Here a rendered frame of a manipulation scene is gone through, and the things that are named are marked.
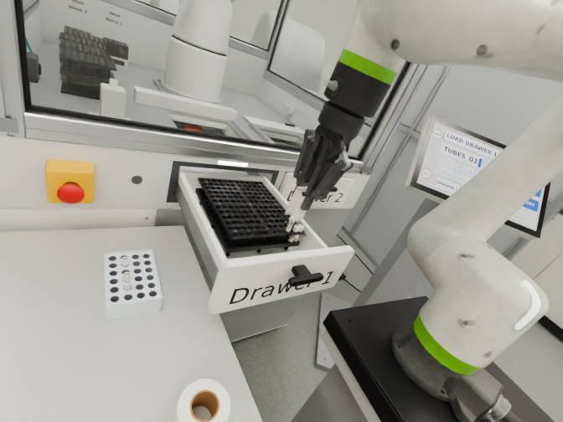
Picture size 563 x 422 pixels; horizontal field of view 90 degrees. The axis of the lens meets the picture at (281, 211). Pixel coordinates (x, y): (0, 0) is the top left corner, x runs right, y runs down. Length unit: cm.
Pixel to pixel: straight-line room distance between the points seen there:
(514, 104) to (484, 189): 150
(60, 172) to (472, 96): 214
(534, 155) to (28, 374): 85
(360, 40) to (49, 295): 62
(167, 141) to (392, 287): 122
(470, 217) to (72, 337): 72
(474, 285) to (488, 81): 181
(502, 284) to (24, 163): 82
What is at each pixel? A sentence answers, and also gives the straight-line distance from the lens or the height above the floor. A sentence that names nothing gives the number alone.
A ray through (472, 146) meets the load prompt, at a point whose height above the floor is 115.
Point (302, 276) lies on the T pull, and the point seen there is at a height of 91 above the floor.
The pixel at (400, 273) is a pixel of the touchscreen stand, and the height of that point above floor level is 53.
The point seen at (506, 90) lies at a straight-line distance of 219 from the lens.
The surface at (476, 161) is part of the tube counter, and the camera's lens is 132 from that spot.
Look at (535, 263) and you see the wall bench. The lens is 334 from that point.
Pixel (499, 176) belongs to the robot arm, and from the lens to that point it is 68.
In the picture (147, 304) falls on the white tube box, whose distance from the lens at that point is 55.
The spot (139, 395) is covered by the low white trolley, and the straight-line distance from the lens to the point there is 50.
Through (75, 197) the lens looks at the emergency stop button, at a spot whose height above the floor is 87.
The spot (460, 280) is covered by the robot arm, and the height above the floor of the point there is 100.
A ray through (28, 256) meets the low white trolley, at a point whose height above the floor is 76.
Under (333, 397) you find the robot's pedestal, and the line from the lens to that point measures 77.
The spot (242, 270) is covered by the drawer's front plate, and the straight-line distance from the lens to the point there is 45.
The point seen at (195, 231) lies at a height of 86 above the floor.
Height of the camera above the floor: 122
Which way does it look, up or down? 28 degrees down
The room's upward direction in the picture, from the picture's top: 22 degrees clockwise
